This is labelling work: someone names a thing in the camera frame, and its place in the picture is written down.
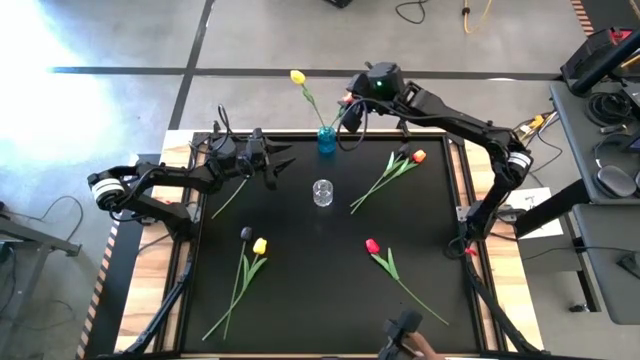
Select yellow extension cable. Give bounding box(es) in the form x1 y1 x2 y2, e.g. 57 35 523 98
462 0 494 35

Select white paper sheet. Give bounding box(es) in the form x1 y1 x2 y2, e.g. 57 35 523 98
504 187 565 240

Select black aluminium table frame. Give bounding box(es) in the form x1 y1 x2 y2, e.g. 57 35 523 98
94 128 551 360

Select person's hand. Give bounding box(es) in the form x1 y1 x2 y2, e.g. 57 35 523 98
403 332 447 360

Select black handheld device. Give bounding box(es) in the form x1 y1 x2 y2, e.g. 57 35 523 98
378 308 425 360

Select black and red tool case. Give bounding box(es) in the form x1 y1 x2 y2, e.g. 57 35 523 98
559 27 640 97

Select black mat with orange stripes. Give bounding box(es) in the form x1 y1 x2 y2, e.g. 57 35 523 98
569 0 640 37
74 152 164 360

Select dark grey desk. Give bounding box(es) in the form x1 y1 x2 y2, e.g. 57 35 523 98
549 79 640 204
514 179 640 326

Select coiled black cable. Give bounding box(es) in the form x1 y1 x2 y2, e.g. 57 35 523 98
585 91 634 126

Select blue textured glass vase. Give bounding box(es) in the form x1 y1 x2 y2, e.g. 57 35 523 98
317 125 337 154

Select black headphones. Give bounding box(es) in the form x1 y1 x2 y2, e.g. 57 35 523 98
592 134 640 200

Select red artificial tulip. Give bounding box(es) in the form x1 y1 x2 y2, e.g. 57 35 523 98
364 238 450 327

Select grey metal stand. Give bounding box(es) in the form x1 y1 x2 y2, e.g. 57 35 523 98
0 199 84 360

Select yellow artificial tulip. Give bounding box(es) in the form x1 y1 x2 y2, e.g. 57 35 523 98
201 237 269 342
289 69 329 130

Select black artificial tulip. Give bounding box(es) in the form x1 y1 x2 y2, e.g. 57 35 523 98
349 143 412 211
222 226 254 341

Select yellow and black cable bundle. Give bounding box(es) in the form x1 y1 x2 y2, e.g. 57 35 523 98
514 110 560 151

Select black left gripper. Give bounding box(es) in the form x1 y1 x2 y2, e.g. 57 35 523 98
238 127 297 192

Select clear textured glass vase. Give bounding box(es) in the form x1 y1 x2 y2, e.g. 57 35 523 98
312 178 334 208

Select black floor cable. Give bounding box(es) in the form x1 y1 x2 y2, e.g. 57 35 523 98
39 194 85 242
394 0 427 25

